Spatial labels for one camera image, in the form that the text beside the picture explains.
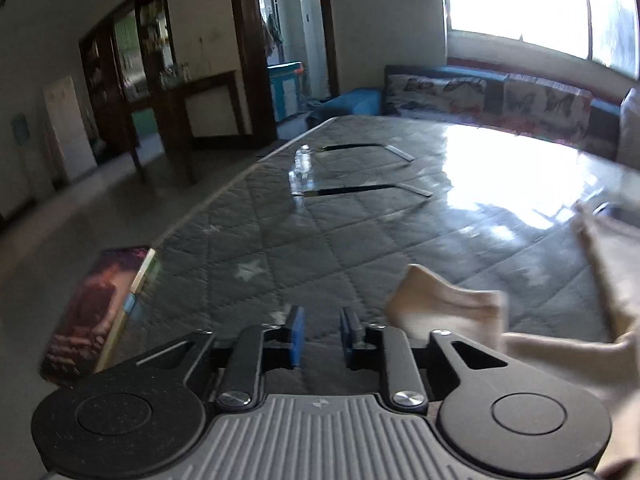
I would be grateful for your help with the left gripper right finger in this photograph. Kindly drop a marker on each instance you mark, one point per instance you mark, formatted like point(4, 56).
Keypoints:
point(493, 414)

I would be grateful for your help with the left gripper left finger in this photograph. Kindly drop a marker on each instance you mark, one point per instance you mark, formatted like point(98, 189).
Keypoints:
point(141, 416)

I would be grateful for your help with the cream beige garment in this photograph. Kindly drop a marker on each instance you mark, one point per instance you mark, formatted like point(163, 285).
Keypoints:
point(587, 332)

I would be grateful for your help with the grey quilted star table cover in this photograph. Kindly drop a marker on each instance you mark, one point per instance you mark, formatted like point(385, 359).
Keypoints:
point(502, 206)

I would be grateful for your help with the eyeglasses on table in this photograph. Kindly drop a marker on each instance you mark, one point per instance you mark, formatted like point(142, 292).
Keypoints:
point(349, 168)

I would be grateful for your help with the grey pillow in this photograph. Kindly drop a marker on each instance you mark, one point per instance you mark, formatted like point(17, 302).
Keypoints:
point(628, 151)

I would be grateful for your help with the right butterfly cushion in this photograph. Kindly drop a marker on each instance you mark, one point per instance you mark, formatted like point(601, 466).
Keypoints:
point(545, 109)

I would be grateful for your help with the butterfly cushion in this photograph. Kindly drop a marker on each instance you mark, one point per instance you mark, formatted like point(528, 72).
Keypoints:
point(545, 109)
point(423, 97)

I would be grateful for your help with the blue sofa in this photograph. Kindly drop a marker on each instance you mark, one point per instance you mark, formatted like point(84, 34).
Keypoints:
point(602, 134)

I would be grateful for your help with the white refrigerator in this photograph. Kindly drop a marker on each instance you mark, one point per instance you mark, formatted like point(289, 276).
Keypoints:
point(68, 127)

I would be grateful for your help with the left butterfly cushion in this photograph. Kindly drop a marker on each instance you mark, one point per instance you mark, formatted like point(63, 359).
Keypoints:
point(423, 97)

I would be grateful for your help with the dark wooden cabinet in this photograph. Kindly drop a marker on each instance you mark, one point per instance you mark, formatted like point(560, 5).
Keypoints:
point(130, 69)

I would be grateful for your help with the blue white cabinet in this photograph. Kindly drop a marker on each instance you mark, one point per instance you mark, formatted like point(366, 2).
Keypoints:
point(285, 89)

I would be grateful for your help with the window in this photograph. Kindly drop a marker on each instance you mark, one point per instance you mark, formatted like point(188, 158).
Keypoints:
point(601, 31)

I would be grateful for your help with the dark wooden door frame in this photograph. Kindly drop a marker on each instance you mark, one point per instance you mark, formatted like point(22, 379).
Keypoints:
point(271, 32)

